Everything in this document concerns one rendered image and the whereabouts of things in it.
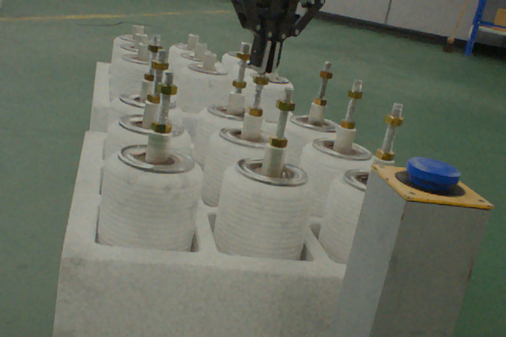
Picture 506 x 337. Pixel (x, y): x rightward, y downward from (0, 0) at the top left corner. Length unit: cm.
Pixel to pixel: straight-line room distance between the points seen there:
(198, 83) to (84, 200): 49
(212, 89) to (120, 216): 56
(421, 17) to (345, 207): 641
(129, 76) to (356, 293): 69
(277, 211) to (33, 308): 37
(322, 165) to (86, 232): 29
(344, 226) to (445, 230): 20
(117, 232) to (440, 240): 30
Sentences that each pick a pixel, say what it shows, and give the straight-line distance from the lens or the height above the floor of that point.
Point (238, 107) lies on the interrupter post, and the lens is 86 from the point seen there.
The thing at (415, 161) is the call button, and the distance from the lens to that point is 50.
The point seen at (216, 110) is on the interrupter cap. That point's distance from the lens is 86.
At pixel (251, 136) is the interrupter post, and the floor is 26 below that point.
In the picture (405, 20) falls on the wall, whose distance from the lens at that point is 704.
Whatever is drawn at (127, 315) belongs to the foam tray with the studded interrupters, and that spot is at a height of 12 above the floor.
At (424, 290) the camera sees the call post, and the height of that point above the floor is 24.
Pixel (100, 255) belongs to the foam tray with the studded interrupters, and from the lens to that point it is 58.
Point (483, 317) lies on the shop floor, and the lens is 107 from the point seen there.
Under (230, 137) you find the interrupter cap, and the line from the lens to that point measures 74.
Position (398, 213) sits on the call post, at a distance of 47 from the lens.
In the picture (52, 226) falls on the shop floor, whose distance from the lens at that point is 106.
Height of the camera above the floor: 45
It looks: 17 degrees down
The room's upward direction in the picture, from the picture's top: 11 degrees clockwise
